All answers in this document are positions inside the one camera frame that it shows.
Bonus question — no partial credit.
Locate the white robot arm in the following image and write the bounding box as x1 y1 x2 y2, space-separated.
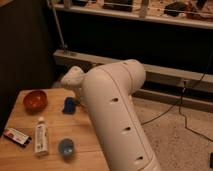
61 59 162 171

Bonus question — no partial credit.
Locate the blue plastic object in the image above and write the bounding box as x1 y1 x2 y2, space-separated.
62 97 79 115

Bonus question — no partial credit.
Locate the blue round cup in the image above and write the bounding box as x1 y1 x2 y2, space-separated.
58 138 74 157

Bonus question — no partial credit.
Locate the orange-red bowl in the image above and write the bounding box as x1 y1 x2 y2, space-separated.
23 90 47 112

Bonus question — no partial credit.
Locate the upper shelf ledge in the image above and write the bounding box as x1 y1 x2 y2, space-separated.
53 0 213 30

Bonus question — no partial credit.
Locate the white tube bottle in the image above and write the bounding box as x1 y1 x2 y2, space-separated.
34 117 48 156

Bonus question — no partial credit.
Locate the metal pole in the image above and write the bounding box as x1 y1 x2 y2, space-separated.
50 0 68 53

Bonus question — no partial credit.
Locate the black red small box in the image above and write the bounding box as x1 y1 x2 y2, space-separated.
3 128 32 147

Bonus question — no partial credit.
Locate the black cable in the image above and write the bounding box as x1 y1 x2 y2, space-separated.
140 49 213 143

